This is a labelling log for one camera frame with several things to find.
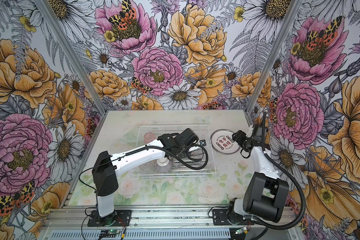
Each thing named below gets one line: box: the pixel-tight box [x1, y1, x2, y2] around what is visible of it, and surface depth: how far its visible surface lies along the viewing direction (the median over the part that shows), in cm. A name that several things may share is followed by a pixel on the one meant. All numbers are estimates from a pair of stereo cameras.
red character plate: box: [210, 129, 241, 154], surface depth 104 cm
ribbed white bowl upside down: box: [155, 158, 173, 173], surface depth 87 cm
